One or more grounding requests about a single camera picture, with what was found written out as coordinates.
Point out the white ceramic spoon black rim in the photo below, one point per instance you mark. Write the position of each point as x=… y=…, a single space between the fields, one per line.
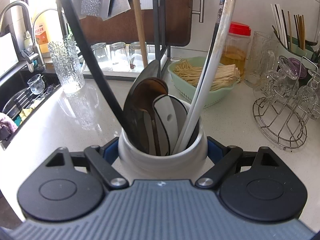
x=182 y=110
x=166 y=120

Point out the purple lid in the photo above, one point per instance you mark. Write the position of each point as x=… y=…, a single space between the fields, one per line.
x=297 y=67

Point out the pale green utensil holder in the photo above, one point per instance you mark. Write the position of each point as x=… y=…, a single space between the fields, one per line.
x=285 y=45

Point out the crystal stem glass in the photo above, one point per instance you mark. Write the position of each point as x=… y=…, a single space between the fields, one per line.
x=305 y=97
x=315 y=80
x=277 y=80

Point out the white plastic board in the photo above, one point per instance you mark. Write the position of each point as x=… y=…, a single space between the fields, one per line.
x=8 y=52

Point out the white ceramic mug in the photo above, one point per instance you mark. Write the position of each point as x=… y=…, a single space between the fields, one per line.
x=162 y=165

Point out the bunch of assorted chopsticks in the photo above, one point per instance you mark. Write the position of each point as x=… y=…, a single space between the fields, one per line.
x=298 y=30

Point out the plain black chopstick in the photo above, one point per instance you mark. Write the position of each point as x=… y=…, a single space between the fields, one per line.
x=85 y=47

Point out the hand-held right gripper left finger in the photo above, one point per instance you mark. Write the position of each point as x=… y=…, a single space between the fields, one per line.
x=110 y=150

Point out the red lid plastic jar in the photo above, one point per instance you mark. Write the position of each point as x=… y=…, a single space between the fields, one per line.
x=237 y=47

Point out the white card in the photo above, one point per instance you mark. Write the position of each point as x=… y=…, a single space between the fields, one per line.
x=146 y=5

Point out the black kitchen sink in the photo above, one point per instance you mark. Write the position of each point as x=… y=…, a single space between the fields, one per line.
x=15 y=80

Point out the steel sink drainer rack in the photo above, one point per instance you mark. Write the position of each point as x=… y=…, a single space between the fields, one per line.
x=17 y=102

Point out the clear drinking glass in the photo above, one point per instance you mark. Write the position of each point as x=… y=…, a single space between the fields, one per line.
x=136 y=52
x=119 y=55
x=101 y=53

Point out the white patterned chopstick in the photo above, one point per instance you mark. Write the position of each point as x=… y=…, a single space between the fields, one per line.
x=217 y=57

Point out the plain white chopstick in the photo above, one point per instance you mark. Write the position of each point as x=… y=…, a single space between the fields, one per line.
x=190 y=120

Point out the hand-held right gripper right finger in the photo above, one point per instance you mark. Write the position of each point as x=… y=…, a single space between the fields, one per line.
x=213 y=148

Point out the small gold spoon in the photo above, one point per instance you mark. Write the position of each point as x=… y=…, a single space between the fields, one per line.
x=147 y=92

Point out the small stem glass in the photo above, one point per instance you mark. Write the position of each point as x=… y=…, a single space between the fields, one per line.
x=36 y=85

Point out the yellow dish soap bottle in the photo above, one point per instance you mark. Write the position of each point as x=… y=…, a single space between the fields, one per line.
x=42 y=35

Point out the brown wooden cutting board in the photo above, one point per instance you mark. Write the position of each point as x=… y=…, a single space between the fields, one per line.
x=172 y=17

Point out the bundle of wooden sticks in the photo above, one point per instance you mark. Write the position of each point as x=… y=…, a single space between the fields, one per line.
x=220 y=76

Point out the steel kitchen faucet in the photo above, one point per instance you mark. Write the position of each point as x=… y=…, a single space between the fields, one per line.
x=22 y=7

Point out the tall textured glass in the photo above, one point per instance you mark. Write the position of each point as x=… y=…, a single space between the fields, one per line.
x=66 y=65

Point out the mint green plastic basket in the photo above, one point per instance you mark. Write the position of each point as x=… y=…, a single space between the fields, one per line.
x=180 y=87

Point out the white drip tray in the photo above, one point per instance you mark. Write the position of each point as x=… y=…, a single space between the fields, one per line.
x=107 y=70

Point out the small red scrap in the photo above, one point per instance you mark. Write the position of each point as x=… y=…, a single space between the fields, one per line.
x=132 y=66

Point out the yellow green sponge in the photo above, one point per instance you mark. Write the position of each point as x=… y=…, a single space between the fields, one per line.
x=23 y=116

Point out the purple towel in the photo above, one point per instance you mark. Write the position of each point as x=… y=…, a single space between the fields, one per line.
x=7 y=121

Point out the slim steel faucet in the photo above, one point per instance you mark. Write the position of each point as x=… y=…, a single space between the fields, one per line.
x=47 y=11

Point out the large metal spoon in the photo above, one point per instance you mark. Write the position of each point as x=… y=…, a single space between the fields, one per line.
x=132 y=115

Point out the black chopstick brown band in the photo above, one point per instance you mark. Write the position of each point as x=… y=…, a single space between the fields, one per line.
x=220 y=7

